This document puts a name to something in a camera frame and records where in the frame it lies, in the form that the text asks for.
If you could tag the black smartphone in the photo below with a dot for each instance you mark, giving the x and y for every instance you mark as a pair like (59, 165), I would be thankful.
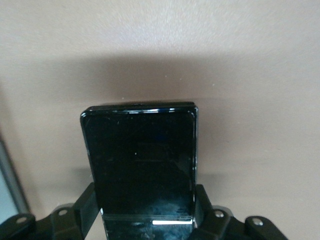
(140, 162)

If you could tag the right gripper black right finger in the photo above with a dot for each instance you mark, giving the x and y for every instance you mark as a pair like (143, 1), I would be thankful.
(225, 227)

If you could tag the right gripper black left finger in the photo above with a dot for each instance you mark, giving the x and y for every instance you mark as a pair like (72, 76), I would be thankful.
(62, 225)

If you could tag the silver closed laptop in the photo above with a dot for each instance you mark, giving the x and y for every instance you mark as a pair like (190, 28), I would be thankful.
(7, 187)

